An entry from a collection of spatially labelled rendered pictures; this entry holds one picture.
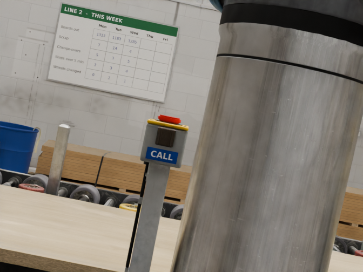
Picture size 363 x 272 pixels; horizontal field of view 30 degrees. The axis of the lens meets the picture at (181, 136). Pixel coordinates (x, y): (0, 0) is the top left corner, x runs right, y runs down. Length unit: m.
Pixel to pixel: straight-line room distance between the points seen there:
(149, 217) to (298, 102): 0.74
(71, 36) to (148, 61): 0.97
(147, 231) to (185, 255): 0.69
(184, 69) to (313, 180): 7.79
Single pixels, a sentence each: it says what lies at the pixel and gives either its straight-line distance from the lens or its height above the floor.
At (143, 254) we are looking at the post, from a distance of 1.17.
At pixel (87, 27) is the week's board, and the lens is 8.21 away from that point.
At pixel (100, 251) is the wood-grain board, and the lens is 1.52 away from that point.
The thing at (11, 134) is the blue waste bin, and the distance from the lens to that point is 6.51.
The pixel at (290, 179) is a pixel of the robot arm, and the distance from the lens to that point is 0.44.
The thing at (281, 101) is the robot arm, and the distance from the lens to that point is 0.44.
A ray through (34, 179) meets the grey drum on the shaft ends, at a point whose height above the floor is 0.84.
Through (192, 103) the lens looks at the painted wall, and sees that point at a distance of 8.23.
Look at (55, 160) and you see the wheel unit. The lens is 2.28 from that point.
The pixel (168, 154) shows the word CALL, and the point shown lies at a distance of 1.12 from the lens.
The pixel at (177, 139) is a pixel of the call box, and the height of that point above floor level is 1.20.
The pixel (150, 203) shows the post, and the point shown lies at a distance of 1.15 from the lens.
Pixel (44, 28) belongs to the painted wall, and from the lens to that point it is 8.27.
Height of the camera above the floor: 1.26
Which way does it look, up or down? 3 degrees down
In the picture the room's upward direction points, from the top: 11 degrees clockwise
